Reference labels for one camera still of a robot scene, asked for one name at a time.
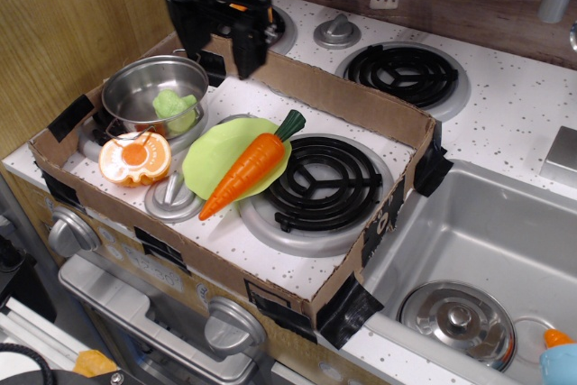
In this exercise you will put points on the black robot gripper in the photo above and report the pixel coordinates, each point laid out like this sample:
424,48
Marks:
192,20

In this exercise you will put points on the orange toy carrot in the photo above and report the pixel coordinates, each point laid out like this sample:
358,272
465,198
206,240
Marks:
262,156

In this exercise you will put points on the light green plastic plate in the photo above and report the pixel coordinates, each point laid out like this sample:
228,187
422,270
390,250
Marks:
214,153

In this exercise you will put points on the small steel pot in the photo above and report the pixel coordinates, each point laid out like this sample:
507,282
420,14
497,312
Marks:
128,96

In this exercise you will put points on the green toy lettuce piece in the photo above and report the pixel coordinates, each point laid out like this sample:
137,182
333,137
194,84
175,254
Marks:
179,110

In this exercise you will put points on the brown cardboard fence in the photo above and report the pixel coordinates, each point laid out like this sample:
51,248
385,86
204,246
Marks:
338,305

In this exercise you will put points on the grey stovetop knob back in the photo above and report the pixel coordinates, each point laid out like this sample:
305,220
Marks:
337,34

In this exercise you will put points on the grey stovetop knob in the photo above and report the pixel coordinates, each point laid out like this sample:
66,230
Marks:
171,201
337,34

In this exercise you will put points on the black front left burner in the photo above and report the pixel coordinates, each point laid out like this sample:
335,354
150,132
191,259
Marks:
106,127

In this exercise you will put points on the orange toy pumpkin half front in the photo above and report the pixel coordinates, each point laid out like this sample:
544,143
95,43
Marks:
134,160

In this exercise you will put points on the grey stovetop knob front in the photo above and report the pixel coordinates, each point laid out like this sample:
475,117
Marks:
171,201

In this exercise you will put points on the black front right burner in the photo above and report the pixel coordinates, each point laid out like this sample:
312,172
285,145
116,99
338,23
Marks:
329,184

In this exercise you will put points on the black back right burner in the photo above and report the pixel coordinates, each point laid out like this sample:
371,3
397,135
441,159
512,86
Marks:
415,75

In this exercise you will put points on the grey oven knob left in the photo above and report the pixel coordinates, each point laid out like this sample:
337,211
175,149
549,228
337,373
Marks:
70,234

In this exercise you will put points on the grey oven knob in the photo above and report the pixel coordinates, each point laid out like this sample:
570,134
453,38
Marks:
231,329
70,234

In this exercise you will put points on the grey oven knob right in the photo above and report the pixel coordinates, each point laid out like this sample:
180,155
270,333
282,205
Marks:
231,329

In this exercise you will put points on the orange cloth scrap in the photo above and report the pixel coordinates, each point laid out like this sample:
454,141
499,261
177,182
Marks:
92,363

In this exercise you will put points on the grey toy sink basin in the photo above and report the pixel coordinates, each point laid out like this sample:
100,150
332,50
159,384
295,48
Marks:
512,240

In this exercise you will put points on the steel pot lid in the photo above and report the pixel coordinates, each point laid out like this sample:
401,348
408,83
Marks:
464,318

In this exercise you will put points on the blue orange toy bottle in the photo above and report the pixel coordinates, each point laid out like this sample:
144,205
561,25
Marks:
558,361

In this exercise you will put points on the silver oven door handle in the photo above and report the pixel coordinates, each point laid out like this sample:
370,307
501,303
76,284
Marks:
161,344

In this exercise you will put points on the grey faucet handle block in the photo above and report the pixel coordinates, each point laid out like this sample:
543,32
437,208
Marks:
560,164

